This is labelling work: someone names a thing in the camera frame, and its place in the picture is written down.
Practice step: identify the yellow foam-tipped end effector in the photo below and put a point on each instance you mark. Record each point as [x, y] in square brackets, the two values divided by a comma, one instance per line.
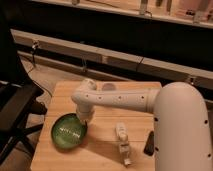
[83, 121]

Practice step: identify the green ceramic bowl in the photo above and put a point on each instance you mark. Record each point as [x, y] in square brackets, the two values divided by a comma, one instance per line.
[68, 132]

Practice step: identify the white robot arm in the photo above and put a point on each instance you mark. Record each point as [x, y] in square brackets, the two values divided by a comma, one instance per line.
[182, 136]

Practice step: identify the white plastic bottle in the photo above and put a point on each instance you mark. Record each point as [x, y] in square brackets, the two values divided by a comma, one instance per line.
[123, 143]

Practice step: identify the black office chair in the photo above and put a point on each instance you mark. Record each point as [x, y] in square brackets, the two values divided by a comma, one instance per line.
[18, 95]

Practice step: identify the black remote control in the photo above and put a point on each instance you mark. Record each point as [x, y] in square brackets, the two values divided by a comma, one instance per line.
[149, 146]

